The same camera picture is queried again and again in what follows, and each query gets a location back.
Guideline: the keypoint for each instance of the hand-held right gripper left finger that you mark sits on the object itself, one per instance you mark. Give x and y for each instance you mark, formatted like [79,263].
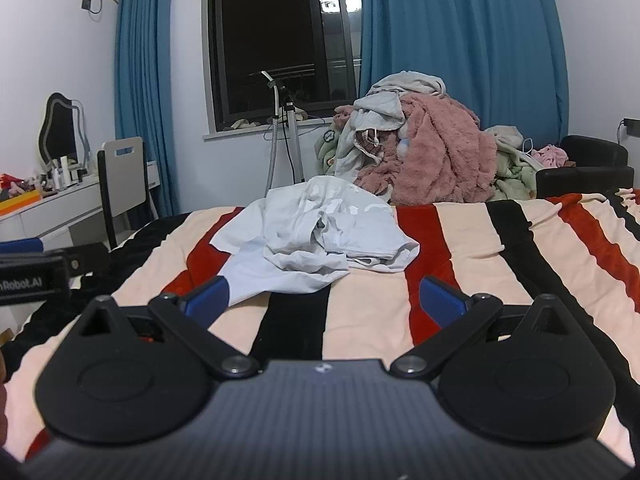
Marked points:
[207,300]

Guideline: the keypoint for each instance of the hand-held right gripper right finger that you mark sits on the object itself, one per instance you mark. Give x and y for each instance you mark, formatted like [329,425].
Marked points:
[442,302]

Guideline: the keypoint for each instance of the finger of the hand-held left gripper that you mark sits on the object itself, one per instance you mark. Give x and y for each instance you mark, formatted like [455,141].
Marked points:
[90,260]
[20,247]

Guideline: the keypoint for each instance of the white t-shirt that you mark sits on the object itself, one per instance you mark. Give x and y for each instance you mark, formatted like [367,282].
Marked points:
[300,240]

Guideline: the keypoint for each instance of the white desk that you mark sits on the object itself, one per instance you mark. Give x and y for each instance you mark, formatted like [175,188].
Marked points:
[45,215]

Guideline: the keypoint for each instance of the orange box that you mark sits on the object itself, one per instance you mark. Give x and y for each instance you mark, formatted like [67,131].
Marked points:
[17,206]

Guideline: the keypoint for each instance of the striped fleece blanket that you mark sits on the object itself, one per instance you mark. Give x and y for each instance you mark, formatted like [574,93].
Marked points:
[375,310]

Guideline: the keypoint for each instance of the group of cosmetic bottles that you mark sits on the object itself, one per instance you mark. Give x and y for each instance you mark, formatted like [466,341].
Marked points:
[65,172]

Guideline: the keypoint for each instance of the wooden chair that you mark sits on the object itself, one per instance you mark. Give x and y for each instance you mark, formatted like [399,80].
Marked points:
[122,175]

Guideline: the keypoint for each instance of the wavy framed mirror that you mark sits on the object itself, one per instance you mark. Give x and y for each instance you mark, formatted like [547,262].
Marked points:
[61,130]

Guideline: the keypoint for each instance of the pale green fleece blanket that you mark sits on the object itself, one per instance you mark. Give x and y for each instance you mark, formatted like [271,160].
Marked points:
[512,175]

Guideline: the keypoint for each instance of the pink fluffy blanket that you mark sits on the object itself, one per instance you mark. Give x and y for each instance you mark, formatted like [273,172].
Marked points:
[445,150]

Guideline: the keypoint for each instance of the cloths on windowsill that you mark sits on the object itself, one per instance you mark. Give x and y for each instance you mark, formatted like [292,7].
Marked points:
[242,125]

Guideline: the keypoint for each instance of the small pink garment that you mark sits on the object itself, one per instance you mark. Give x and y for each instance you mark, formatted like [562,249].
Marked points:
[550,156]

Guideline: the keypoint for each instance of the narrow blue curtain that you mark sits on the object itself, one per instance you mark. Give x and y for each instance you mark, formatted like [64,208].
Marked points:
[145,85]

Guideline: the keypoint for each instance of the garment steamer stand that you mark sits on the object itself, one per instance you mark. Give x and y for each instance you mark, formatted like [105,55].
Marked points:
[295,135]

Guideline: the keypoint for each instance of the green printed fleece garment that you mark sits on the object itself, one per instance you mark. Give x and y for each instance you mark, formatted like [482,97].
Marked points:
[327,147]

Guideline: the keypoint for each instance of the grey hoodie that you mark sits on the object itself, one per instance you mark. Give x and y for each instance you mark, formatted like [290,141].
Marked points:
[372,112]

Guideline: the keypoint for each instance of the beige garment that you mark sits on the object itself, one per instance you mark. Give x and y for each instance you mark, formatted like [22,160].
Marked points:
[410,84]

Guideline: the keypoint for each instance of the dark window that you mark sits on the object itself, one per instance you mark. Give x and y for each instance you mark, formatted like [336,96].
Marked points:
[260,35]

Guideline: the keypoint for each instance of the wide blue curtain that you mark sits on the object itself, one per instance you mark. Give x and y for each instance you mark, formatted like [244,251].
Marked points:
[450,20]

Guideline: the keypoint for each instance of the black wall plug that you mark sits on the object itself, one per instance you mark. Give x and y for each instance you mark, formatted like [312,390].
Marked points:
[86,4]

